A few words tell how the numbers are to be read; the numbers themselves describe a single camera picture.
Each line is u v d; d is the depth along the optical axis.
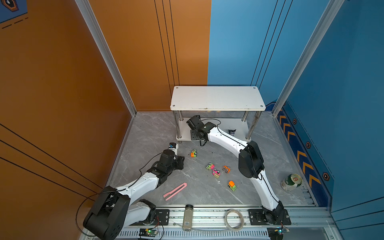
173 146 0.78
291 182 0.75
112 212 0.41
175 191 0.81
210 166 0.89
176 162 0.77
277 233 0.70
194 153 0.94
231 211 0.74
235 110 1.22
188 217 0.70
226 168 0.87
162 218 0.74
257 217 0.72
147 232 0.71
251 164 0.56
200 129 0.71
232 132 0.94
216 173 0.86
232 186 0.81
